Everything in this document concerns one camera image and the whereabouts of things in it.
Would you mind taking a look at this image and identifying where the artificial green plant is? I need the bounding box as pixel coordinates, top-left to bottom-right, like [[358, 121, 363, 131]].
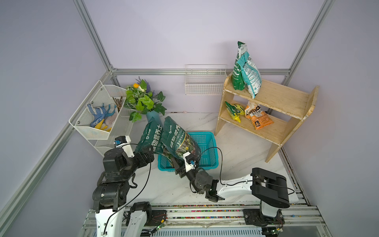
[[124, 77, 167, 122]]

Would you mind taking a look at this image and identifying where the teal white fertilizer bag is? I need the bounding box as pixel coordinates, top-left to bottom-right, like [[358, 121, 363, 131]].
[[237, 51, 262, 99]]

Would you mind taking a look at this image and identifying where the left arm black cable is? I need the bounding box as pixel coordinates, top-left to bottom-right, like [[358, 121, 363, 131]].
[[102, 143, 153, 236]]

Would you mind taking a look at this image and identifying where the blue knitted glove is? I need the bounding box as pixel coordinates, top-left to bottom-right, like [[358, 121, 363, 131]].
[[87, 103, 117, 128]]

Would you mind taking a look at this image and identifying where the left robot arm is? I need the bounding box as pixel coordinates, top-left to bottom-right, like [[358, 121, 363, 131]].
[[92, 146, 167, 237]]

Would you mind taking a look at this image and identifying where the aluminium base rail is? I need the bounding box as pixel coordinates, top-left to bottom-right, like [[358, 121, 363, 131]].
[[78, 197, 332, 237]]

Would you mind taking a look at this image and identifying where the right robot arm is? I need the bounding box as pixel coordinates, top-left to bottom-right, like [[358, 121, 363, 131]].
[[172, 152, 290, 228]]

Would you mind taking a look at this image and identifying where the white mesh tiered rack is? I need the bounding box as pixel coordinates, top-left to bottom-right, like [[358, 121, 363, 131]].
[[69, 81, 133, 155]]

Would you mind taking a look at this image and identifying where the teal plastic basket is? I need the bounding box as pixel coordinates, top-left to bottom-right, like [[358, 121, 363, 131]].
[[158, 132, 219, 172]]

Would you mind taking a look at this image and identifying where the brown twigs bundle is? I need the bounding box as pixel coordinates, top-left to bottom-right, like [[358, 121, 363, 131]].
[[113, 96, 124, 112]]

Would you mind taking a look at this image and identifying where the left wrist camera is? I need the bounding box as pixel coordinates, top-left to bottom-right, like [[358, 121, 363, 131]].
[[114, 135, 134, 158]]

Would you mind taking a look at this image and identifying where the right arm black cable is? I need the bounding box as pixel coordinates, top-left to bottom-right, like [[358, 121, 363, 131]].
[[199, 146, 297, 196]]

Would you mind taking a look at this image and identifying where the orange small bag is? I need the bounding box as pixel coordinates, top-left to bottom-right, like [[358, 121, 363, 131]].
[[245, 101, 274, 130]]

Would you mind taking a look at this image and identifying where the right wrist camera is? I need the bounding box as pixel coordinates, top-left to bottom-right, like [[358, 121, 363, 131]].
[[183, 152, 196, 172]]

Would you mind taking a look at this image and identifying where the white wire wall basket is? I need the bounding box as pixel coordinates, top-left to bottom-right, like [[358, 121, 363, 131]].
[[185, 64, 227, 96]]

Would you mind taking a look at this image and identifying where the yellow green small bag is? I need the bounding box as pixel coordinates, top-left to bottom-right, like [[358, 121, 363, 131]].
[[225, 101, 245, 123]]

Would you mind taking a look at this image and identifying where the yellow toy in rack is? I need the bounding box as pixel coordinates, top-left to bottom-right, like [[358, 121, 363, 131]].
[[94, 119, 108, 130]]

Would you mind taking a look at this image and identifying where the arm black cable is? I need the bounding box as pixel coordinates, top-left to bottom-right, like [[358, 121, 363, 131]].
[[102, 143, 153, 236], [199, 146, 297, 196]]

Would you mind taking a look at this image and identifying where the wooden two-tier shelf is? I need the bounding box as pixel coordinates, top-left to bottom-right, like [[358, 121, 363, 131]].
[[214, 72, 320, 164]]

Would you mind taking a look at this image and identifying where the dark green soil bag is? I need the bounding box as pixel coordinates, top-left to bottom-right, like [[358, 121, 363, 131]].
[[135, 118, 174, 163], [161, 117, 201, 167]]

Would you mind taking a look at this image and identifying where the teal vase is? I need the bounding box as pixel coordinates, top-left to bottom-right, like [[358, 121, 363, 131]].
[[146, 111, 163, 125]]

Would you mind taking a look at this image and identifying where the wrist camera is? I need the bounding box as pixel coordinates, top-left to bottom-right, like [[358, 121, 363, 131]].
[[183, 152, 196, 172], [114, 135, 134, 158]]

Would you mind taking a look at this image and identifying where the green white tall bag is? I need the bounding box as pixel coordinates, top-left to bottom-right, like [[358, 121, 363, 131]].
[[232, 41, 247, 90]]

